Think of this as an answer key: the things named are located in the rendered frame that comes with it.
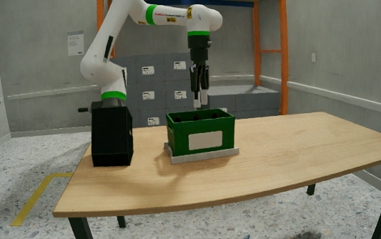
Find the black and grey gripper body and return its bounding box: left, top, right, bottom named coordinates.
left=190, top=49, right=208, bottom=74

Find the green bottle crate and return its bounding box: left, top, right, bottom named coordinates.
left=167, top=108, right=235, bottom=157

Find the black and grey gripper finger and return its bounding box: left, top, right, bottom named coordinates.
left=200, top=65, right=209, bottom=104
left=189, top=64, right=203, bottom=107

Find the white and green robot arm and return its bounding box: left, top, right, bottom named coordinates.
left=78, top=0, right=222, bottom=113

